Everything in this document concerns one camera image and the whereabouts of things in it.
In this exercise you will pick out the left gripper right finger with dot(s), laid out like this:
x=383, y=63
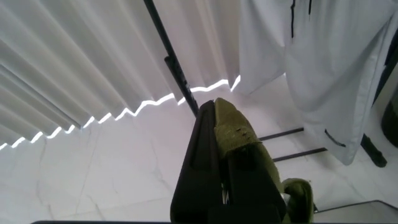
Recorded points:
x=248, y=193

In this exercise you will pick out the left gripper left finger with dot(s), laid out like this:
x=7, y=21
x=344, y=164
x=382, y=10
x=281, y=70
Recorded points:
x=196, y=186

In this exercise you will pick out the green garment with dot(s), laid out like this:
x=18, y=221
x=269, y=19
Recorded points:
x=230, y=124

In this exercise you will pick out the pale grey shorts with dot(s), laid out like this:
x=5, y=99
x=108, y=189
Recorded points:
x=335, y=77

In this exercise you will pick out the black clothes rack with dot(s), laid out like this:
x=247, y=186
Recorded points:
x=174, y=65

